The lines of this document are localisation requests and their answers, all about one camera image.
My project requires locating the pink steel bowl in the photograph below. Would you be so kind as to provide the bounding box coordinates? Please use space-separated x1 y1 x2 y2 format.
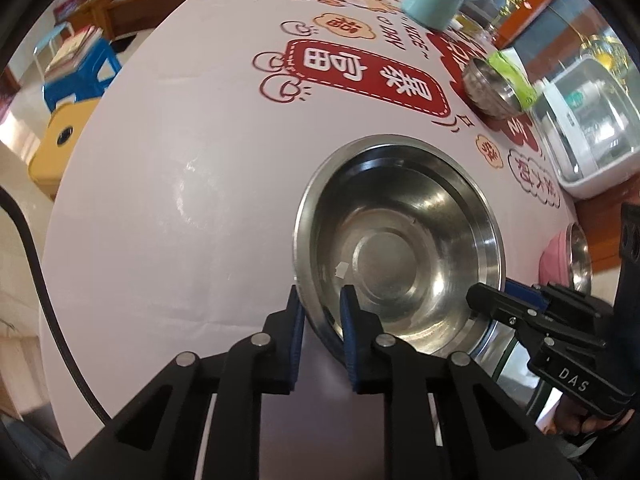
538 222 592 295

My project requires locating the large steel bowl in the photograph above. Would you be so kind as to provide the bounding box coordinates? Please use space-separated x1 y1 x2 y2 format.
293 134 506 362

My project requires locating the small fluted steel bowl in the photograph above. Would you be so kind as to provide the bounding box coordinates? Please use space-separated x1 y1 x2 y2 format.
462 58 524 119

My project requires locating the green plate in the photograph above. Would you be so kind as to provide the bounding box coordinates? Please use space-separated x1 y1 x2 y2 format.
492 337 552 422

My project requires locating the person right hand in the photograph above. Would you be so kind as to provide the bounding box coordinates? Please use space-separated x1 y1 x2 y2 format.
552 396 634 436

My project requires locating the white bottle sterilizer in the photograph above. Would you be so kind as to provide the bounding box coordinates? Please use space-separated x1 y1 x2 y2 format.
529 55 639 200

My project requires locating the green tissue pack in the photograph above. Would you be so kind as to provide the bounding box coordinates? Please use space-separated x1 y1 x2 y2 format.
487 48 539 110

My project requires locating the pink printed tablecloth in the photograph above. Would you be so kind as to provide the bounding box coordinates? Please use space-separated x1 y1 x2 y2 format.
38 0 580 480

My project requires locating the teal canister with lid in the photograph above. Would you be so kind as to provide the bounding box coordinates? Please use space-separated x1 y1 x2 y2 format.
400 0 464 32

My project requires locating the yellow plastic stool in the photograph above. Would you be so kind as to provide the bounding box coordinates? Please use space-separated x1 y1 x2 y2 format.
28 98 100 200

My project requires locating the blue plastic stool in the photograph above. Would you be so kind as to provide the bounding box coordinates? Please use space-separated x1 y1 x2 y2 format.
42 38 122 112

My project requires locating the stack of books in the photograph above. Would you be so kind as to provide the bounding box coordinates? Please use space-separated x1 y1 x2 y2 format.
44 25 103 82

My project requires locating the light blue round stool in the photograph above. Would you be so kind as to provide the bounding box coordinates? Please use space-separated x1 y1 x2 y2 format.
32 22 74 78

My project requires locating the wooden tv cabinet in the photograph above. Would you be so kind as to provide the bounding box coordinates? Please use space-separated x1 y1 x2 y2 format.
65 0 186 40

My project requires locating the black camera cable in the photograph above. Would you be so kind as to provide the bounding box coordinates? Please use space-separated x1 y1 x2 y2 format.
0 185 114 426

